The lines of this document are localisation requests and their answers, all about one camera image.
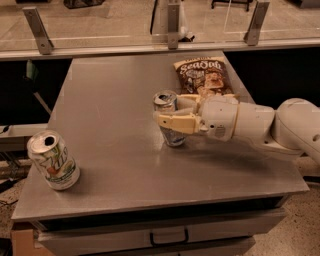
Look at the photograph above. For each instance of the metal railing bracket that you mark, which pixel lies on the metal railing bracket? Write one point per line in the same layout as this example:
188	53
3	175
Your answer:
43	42
173	23
252	35

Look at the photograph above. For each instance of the metal window rail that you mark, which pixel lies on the metal window rail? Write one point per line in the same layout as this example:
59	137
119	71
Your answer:
159	48

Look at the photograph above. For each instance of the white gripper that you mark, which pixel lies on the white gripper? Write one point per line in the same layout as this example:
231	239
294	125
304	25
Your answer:
219	115

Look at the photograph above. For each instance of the white green soda can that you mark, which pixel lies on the white green soda can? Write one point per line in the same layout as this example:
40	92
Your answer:
52	159

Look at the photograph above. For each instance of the middle metal railing bracket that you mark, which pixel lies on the middle metal railing bracket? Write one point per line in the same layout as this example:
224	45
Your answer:
173	23

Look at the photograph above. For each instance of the silver blue redbull can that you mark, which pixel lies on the silver blue redbull can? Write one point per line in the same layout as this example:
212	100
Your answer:
166	101

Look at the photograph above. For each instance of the brown sea salt chip bag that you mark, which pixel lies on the brown sea salt chip bag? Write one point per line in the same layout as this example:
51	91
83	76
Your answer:
206	76

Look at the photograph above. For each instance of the right metal railing bracket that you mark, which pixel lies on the right metal railing bracket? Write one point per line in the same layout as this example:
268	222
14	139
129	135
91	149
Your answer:
252	35

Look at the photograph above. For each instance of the left metal railing bracket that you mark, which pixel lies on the left metal railing bracket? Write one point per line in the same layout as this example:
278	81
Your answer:
43	42

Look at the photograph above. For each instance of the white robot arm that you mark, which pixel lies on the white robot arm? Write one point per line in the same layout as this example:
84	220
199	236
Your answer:
287	132

